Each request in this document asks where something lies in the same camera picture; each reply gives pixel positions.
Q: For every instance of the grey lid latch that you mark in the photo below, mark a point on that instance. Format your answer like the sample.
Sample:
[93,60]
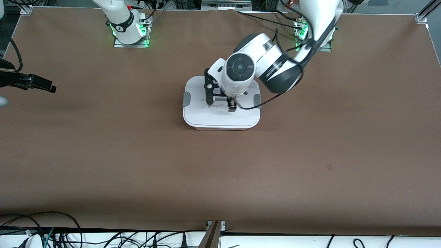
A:
[186,100]
[257,100]

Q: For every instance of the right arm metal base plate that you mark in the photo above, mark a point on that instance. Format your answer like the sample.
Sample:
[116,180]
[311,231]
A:
[131,45]

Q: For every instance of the small metal corner bracket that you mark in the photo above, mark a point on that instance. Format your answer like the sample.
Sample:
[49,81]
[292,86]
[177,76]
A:
[223,225]

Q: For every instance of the small orange figure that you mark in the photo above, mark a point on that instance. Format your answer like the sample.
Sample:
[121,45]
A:
[288,3]

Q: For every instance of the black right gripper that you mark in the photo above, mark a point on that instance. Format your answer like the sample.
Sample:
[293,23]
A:
[9,78]

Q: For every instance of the aluminium rear rail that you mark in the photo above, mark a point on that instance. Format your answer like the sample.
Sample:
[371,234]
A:
[225,4]

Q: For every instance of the dark support beam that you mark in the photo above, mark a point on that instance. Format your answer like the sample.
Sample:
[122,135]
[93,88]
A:
[212,237]

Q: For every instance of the black power plug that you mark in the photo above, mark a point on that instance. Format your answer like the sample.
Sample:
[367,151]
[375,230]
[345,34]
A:
[184,241]

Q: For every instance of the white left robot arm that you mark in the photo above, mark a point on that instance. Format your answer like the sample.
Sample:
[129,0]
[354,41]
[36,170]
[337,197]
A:
[320,17]

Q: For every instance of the aluminium frame profile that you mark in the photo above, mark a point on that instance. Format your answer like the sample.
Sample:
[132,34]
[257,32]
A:
[425,12]
[27,9]

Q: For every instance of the white plastic box base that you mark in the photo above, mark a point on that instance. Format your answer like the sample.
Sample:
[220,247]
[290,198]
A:
[220,128]

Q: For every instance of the brown table cover sheet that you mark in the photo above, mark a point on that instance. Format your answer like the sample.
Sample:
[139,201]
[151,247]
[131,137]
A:
[220,179]

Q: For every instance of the white lower shelf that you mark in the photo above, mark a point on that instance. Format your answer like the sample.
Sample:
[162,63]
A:
[275,243]

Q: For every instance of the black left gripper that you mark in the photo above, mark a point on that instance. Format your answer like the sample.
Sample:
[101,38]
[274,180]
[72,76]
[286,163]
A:
[231,104]

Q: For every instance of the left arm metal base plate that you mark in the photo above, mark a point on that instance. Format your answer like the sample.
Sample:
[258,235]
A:
[328,47]

